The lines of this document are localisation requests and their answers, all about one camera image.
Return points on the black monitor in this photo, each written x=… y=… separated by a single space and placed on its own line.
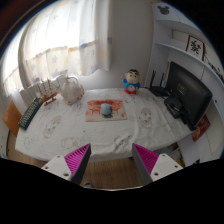
x=190 y=93

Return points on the white printed tablecloth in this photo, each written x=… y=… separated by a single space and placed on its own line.
x=83 y=136

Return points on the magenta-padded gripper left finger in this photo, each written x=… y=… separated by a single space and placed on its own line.
x=59 y=165

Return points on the white sheer star curtain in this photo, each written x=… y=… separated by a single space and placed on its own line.
x=63 y=36

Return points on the wooden model sailing ship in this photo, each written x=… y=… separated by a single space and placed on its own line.
x=49 y=97

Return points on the light blue computer mouse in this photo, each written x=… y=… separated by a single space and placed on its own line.
x=106 y=109

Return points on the white shelf unit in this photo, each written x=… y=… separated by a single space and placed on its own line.
x=163 y=33

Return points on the large white conch shell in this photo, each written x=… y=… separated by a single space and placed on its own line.
x=71 y=91

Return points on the dark keyboard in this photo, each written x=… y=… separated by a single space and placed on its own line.
x=30 y=114

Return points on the white radiator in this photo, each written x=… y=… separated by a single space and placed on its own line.
x=28 y=93

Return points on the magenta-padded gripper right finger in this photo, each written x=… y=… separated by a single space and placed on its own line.
x=163 y=165

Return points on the black router with antennas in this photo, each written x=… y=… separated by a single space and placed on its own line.
x=159 y=90

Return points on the black box under monitor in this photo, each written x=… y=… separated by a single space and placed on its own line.
x=173 y=106

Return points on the orange wooden chair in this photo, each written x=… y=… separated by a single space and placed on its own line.
x=11 y=118

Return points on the red paper packet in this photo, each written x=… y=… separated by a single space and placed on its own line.
x=201 y=128

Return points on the red printed mouse pad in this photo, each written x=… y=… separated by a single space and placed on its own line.
x=93 y=113

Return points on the cartoon boy figurine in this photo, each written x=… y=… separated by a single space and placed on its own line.
x=132 y=83

